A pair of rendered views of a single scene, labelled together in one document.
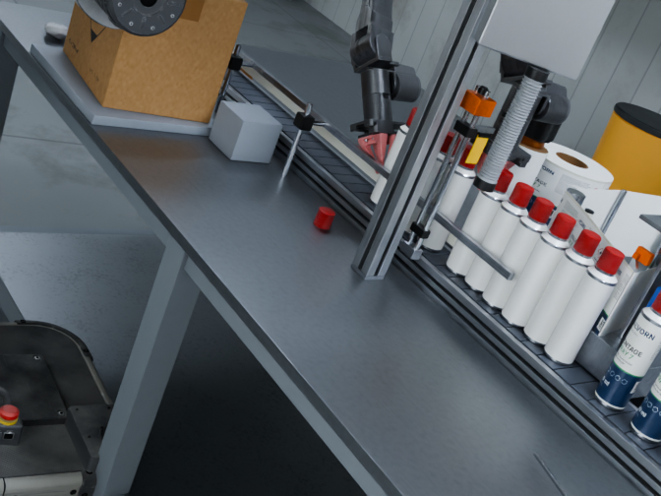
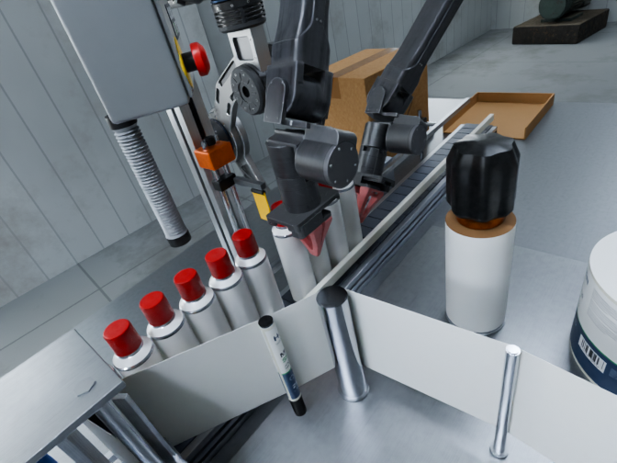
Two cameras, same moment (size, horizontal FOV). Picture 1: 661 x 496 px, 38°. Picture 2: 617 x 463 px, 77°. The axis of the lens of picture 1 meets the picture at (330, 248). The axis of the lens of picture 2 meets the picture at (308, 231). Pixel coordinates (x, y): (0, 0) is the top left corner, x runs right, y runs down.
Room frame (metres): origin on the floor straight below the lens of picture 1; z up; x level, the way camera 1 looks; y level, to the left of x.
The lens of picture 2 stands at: (1.74, -0.72, 1.39)
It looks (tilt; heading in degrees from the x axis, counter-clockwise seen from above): 34 degrees down; 93
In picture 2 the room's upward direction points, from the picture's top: 14 degrees counter-clockwise
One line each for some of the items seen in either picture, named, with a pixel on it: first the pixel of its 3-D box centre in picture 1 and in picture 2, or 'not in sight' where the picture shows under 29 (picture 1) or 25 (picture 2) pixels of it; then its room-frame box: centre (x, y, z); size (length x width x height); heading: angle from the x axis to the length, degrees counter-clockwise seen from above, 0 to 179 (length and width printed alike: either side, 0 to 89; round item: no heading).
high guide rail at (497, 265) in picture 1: (335, 132); (374, 181); (1.87, 0.08, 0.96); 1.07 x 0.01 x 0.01; 44
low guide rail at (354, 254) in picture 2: (354, 156); (404, 205); (1.93, 0.03, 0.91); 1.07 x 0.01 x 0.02; 44
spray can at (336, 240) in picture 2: not in sight; (330, 223); (1.75, -0.10, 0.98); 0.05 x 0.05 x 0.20
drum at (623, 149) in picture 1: (625, 186); not in sight; (4.85, -1.28, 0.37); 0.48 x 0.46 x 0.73; 130
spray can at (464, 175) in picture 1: (450, 198); (294, 254); (1.67, -0.17, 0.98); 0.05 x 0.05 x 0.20
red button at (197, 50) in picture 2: not in sight; (196, 60); (1.63, -0.20, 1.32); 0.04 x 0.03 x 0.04; 100
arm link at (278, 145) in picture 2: (523, 102); (293, 154); (1.72, -0.22, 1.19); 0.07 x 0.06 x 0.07; 130
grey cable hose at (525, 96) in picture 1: (510, 129); (152, 183); (1.51, -0.19, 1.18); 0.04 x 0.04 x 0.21
